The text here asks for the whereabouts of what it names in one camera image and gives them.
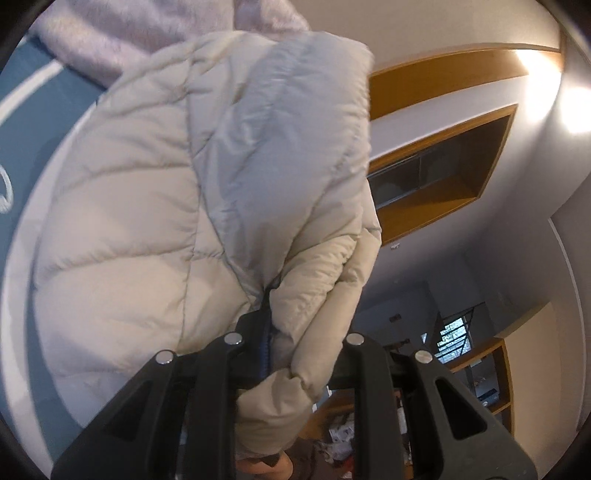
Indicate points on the wooden wall shelf niche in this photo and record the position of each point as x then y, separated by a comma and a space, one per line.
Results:
461, 184

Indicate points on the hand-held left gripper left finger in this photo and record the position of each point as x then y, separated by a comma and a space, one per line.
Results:
264, 350

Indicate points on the wooden wall trim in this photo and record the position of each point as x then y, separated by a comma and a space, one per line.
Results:
461, 64

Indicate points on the wooden bookshelf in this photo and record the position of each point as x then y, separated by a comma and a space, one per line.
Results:
501, 369

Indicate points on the window with metal grille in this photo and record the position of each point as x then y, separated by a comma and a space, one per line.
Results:
455, 337

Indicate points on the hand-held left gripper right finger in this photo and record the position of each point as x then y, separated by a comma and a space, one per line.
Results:
364, 369

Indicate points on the dark glass door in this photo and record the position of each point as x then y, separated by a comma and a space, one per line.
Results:
401, 180

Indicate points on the light pink fleece garment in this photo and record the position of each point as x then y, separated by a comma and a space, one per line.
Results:
138, 32

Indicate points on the beige puffer jacket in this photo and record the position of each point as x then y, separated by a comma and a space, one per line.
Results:
161, 207

